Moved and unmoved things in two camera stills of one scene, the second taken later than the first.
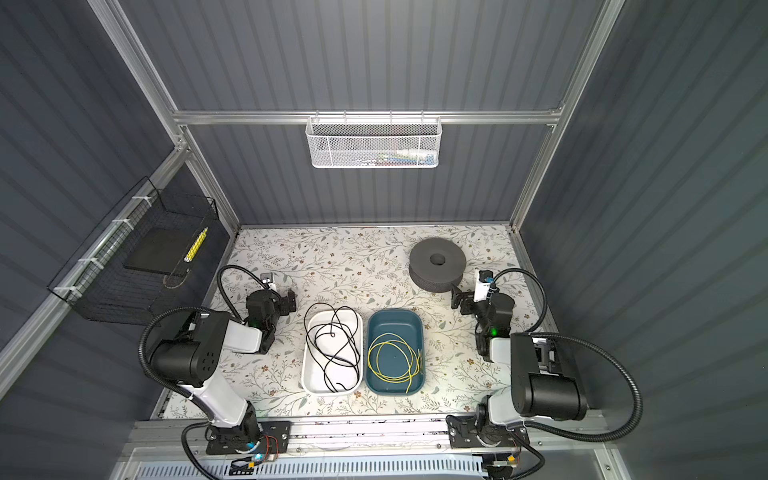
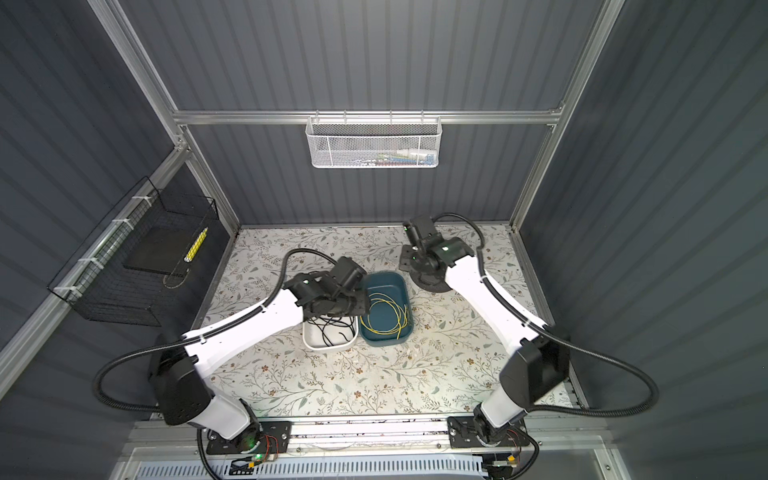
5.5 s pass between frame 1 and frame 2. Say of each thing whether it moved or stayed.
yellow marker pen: stayed
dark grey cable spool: stayed
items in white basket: stayed
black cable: moved
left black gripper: moved
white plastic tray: moved
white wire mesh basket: stayed
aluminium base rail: stayed
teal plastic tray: moved
